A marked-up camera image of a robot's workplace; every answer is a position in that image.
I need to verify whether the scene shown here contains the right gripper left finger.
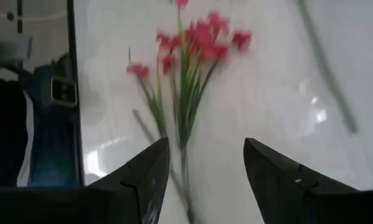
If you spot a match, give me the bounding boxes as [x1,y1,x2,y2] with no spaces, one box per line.
[86,137,171,224]

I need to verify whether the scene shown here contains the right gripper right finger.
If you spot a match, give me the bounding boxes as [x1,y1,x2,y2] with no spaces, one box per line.
[243,137,359,224]

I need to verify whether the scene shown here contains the white artificial tulip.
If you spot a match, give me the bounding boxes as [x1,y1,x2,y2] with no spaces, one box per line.
[296,0,359,135]

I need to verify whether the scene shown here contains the red artificial flower bunch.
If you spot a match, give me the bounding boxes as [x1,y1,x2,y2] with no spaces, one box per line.
[126,0,253,224]

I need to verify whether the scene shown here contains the black bulky object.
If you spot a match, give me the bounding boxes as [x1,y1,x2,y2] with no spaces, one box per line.
[0,70,30,188]

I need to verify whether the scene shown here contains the gray box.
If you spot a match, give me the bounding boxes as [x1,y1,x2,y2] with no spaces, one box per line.
[0,34,34,63]

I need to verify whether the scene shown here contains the black metal table frame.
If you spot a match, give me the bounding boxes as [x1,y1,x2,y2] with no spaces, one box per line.
[66,0,86,187]

